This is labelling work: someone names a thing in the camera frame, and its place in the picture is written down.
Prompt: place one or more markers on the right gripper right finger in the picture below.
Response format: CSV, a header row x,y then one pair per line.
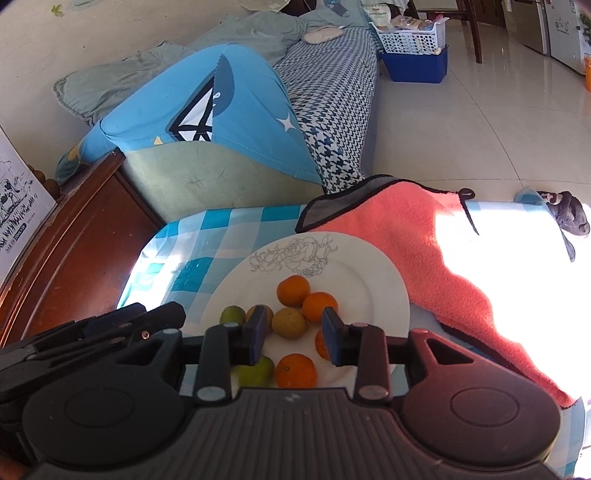
x,y
364,346

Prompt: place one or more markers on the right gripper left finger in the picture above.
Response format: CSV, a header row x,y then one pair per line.
x,y
222,347

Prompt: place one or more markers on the green jujube fruit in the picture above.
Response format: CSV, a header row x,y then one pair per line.
x,y
232,314

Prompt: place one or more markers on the orange mandarin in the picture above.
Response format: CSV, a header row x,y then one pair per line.
x,y
291,292
315,303

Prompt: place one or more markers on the person left hand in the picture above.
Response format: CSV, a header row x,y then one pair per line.
x,y
10,469

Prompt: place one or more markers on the white floral plate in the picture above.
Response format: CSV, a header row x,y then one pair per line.
x,y
364,281

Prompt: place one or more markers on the dark wooden cabinet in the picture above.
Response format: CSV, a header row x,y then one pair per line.
x,y
78,263

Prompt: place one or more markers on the coral pink towel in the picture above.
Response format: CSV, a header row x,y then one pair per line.
x,y
399,218

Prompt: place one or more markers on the blue checkered tablecloth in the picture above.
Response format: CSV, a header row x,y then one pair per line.
x,y
187,259

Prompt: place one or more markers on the white milk carton box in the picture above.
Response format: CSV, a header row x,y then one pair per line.
x,y
25,205

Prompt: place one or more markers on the blue plastic bin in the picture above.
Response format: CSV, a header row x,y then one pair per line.
x,y
407,68

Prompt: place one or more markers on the white lattice basket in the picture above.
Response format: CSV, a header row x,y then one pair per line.
x,y
413,42

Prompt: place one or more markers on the orange smiley bucket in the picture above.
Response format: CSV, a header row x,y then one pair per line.
x,y
587,68

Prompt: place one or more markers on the silver refrigerator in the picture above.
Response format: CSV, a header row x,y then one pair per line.
x,y
526,21

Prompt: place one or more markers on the small white fridge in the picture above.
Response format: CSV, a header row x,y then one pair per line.
x,y
569,33

